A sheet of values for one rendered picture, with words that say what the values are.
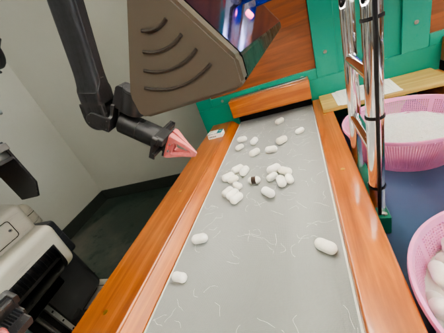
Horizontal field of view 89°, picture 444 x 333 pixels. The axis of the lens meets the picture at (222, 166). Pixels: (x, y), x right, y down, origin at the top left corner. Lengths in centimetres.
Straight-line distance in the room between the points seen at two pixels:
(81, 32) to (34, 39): 195
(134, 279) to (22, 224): 45
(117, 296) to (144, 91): 38
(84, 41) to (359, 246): 61
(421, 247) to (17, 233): 88
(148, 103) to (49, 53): 232
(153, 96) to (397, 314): 32
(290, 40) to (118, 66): 150
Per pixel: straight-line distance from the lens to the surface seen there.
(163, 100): 16
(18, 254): 81
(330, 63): 94
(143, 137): 59
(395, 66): 99
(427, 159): 65
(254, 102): 91
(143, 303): 46
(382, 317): 34
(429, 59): 103
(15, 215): 84
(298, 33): 93
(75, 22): 59
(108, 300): 49
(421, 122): 77
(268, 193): 51
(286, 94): 89
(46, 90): 264
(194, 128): 202
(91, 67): 60
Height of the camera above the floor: 107
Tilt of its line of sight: 27 degrees down
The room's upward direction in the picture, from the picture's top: 22 degrees counter-clockwise
